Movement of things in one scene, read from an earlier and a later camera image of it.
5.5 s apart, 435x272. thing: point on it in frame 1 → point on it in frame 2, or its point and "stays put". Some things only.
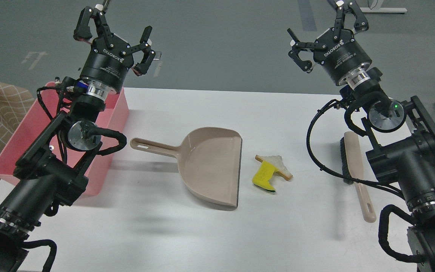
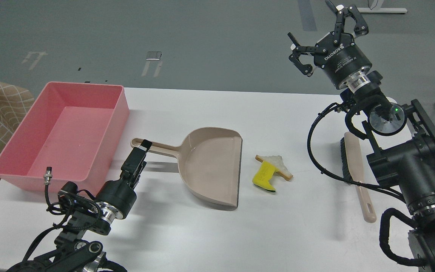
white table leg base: [373, 5] stays put
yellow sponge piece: [263, 175] stays put
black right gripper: [339, 57] stays put
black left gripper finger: [82, 31] → [131, 166]
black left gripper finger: [142, 67] → [144, 146]
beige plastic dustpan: [209, 159] stays put
